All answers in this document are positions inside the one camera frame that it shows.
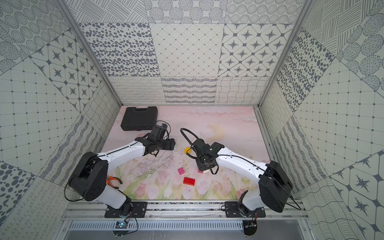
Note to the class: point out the left green circuit board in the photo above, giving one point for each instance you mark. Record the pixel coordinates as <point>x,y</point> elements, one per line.
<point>121,229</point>

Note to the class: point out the aluminium extrusion rail frame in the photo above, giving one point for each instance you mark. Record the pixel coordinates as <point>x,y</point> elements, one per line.
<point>179,210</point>

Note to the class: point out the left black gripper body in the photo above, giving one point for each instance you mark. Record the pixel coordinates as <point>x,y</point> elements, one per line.
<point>166,143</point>

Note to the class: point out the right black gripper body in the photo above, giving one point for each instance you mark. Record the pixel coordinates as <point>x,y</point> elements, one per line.
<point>202,165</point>

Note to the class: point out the white slotted cable duct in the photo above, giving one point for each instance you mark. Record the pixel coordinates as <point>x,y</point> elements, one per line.
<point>146,225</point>

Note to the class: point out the right black round controller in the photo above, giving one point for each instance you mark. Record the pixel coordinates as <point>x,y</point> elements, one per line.
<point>250,227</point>

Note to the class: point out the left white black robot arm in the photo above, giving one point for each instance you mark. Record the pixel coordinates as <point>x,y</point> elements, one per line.
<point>90,176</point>

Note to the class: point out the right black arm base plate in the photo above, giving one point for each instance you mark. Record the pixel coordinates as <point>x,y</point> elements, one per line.
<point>233,210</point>

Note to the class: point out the orange handled pliers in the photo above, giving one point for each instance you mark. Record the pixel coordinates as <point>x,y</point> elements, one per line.
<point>110,181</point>

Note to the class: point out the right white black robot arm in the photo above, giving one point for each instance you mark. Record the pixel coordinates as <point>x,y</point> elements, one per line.
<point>274,185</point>

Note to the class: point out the red lego brick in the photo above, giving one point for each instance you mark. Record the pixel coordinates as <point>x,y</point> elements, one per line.
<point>189,181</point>

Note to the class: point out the pink floral table mat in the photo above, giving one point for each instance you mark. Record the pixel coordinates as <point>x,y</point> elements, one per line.
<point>174,175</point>

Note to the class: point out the yellow lego brick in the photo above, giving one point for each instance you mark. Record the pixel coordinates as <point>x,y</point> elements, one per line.
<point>188,150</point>

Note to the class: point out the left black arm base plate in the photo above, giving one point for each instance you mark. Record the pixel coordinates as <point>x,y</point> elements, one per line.
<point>137,209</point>

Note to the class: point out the black plastic tool case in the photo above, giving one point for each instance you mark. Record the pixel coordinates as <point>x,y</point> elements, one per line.
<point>139,119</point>

